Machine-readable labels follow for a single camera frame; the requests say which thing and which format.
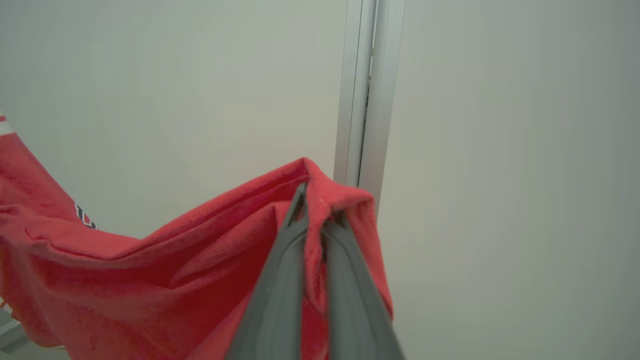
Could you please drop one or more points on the grey aluminium double partition post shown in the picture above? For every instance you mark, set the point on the grey aluminium double partition post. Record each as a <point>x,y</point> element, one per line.
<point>370,100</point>

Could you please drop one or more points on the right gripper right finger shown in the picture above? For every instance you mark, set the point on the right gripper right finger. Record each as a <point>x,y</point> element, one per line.
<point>355,315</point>

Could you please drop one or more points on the red shirt white stripes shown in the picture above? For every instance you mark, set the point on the red shirt white stripes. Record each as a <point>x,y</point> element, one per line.
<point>150,280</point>

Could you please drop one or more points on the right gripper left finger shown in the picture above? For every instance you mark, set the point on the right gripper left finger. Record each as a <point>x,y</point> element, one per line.
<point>277,300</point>

